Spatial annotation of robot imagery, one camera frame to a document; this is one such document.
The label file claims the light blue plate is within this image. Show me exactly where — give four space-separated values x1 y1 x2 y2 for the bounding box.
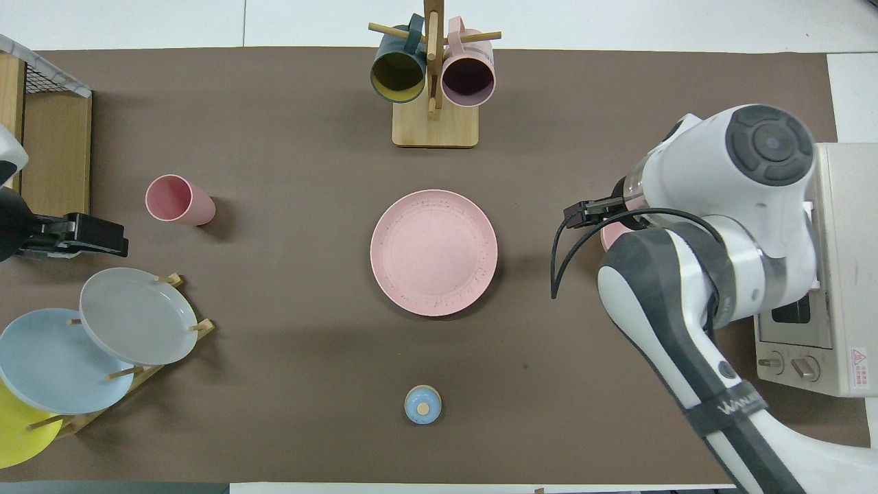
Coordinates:
0 308 136 415

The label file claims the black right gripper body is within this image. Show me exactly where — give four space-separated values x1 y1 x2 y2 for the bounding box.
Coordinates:
595 177 650 231

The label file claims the wooden mug tree stand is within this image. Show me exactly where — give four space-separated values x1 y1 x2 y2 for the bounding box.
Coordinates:
368 0 502 149

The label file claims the beige toaster oven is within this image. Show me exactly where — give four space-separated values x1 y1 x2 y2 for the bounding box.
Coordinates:
755 142 878 399

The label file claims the yellow plate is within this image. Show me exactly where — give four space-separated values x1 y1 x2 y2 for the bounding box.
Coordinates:
0 379 64 470

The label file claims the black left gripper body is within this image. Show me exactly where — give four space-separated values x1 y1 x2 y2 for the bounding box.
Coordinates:
17 214 75 259

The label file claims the pink plastic cup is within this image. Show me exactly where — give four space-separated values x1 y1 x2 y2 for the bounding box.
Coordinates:
145 174 217 226

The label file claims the pink mug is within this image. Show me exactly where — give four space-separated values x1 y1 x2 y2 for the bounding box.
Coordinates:
440 17 497 108

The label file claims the brown table mat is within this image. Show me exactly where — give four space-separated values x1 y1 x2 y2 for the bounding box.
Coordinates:
0 47 872 484

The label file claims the wooden shelf with wire basket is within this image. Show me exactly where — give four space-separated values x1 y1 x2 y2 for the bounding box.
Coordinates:
0 33 93 219

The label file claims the dark green mug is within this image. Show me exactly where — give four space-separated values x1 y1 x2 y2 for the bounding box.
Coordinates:
370 14 429 104

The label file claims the pink speckled plate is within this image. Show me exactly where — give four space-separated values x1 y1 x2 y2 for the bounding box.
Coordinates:
370 189 499 318

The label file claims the black velcro cable strap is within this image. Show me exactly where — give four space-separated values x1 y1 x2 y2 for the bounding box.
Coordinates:
683 386 770 440

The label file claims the pink bowl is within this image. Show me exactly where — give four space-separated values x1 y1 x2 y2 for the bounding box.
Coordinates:
600 221 639 252

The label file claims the grey plate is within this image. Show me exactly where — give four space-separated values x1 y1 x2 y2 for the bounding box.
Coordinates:
79 267 199 366

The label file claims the wooden plate rack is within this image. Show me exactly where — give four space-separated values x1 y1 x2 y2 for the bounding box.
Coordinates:
27 272 215 440

